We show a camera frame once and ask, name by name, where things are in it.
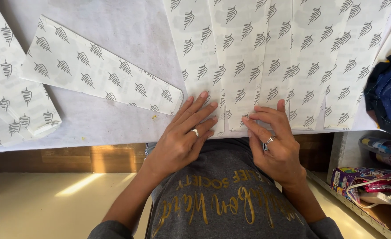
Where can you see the grey shirt with gold lettering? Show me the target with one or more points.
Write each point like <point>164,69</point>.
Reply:
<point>222,159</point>

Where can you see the purple printed carton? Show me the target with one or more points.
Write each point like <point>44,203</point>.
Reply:
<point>344,176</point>

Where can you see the white shelf unit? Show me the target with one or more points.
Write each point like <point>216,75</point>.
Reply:
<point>344,149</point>

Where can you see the clear plastic container with markers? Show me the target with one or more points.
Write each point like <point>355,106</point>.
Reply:
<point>376,144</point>

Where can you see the person's left hand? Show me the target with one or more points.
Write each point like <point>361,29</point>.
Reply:
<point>175,149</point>

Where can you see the person's right hand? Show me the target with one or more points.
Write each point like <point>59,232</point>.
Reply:
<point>281,156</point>

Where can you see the white power adapter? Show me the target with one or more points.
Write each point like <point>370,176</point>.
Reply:
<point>372,198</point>

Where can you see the dark blue fabric bundle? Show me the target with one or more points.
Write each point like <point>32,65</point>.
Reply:
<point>387,89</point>

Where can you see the brown wooden table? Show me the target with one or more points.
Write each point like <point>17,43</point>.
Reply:
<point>66,159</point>

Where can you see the pink snack packet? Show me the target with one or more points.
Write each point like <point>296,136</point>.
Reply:
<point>379,186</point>

